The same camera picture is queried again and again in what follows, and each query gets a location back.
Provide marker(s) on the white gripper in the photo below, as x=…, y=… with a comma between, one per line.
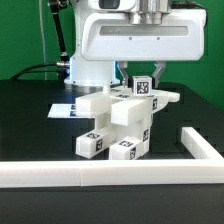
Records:
x=108, y=36

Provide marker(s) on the small tagged cube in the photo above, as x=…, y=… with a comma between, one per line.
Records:
x=142, y=85

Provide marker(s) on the white chair back frame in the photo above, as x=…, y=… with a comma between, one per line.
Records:
x=122, y=105

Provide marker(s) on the white chair seat part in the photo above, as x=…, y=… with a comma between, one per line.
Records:
x=139, y=129

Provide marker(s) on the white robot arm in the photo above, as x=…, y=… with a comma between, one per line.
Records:
x=98, y=73

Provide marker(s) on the white U-shaped fence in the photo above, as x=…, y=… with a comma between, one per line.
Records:
x=205, y=166

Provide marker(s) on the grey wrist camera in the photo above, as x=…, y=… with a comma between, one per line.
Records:
x=112, y=5

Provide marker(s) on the white marker base plate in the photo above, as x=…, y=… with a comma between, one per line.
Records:
x=65, y=111

